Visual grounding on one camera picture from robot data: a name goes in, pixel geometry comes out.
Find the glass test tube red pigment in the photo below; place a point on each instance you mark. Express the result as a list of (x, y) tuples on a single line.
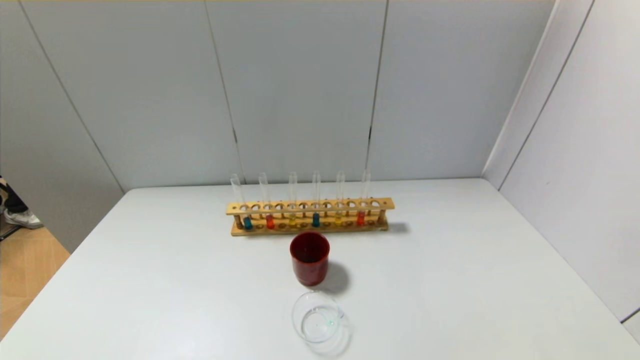
[(361, 218), (270, 222)]

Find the glass test tube blue pigment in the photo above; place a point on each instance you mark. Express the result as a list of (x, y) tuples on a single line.
[(316, 220), (248, 223)]

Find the glass test tube yellow pigment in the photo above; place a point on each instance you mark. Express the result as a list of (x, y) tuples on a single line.
[(292, 219), (338, 218)]

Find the wooden test tube rack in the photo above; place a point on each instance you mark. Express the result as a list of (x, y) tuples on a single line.
[(350, 228)]

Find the red plastic cup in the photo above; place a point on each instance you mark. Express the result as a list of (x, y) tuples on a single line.
[(310, 265)]

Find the clear glass beaker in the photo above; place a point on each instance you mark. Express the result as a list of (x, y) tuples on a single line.
[(317, 325)]

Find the white sneaker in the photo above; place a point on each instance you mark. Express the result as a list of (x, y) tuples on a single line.
[(22, 219)]

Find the dark trouser leg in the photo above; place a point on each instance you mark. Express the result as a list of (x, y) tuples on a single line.
[(12, 202)]

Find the black metal frame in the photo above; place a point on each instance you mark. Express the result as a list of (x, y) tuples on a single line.
[(7, 231)]

